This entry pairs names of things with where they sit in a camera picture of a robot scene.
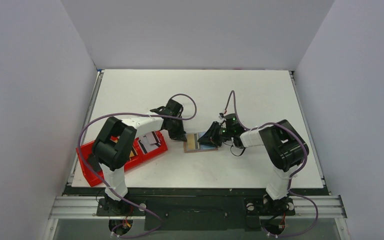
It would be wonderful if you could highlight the tan leather card holder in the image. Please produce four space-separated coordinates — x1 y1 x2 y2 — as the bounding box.
183 131 218 153

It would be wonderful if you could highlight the silver mirrored card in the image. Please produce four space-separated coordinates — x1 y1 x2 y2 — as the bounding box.
137 131 162 154

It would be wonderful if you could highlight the red three-compartment bin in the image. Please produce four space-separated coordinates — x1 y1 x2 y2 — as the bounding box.
76 131 168 187

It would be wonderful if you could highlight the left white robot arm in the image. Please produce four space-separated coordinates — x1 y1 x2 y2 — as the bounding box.
92 99 187 210

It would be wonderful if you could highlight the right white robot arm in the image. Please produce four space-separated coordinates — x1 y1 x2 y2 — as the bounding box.
197 113 309 201

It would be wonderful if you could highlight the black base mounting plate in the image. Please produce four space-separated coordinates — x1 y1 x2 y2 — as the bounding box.
51 188 327 235

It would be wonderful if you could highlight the aluminium frame rail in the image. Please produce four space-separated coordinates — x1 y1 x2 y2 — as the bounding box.
42 195 348 240

